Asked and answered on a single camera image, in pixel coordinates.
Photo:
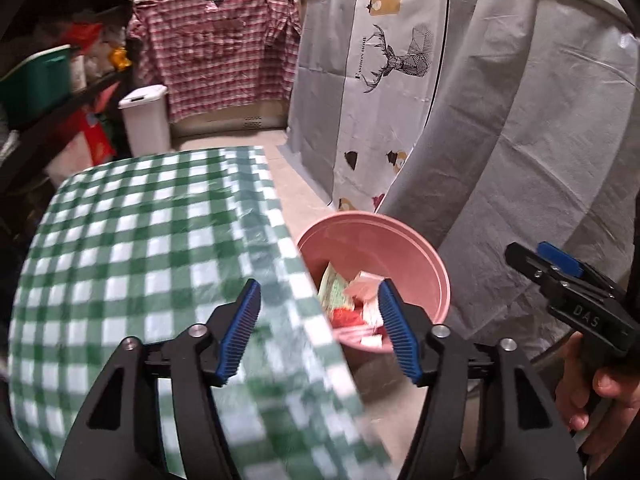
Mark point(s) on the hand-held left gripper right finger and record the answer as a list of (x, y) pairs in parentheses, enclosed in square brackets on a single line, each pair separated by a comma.
[(397, 332)]

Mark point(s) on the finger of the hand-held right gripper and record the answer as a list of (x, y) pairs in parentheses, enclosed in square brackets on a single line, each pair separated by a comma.
[(560, 257), (527, 265)]

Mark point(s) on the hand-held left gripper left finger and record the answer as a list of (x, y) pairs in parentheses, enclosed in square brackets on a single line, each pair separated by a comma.
[(242, 330)]

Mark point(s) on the pink plastic basin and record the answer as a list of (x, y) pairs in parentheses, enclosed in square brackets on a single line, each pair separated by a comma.
[(380, 240)]

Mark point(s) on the person's right hand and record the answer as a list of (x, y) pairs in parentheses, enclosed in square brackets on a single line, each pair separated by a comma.
[(615, 385)]

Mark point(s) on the white nonwoven curtain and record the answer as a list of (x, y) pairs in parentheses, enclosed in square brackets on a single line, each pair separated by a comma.
[(525, 160)]

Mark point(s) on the green checked tablecloth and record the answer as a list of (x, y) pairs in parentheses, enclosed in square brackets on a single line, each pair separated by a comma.
[(150, 260)]

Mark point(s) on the white pedal bin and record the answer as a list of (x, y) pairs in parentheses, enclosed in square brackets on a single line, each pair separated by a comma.
[(145, 120)]

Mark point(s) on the orange white sack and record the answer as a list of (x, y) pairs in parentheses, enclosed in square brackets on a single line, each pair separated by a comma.
[(87, 142)]

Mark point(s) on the grey deer print curtain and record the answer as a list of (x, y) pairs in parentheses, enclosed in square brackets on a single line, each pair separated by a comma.
[(320, 85)]

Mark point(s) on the red plaid shirt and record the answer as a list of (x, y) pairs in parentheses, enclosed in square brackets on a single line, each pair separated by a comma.
[(220, 55)]

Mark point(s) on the black shelf rack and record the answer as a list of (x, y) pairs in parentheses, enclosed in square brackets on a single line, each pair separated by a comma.
[(65, 107)]

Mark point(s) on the yellow plastic bag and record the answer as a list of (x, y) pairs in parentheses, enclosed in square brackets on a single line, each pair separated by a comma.
[(121, 58)]

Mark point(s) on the white label jar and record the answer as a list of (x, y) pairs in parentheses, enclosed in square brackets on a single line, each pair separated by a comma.
[(78, 72)]

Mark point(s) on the green storage box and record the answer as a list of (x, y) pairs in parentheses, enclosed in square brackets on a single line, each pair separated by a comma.
[(35, 85)]

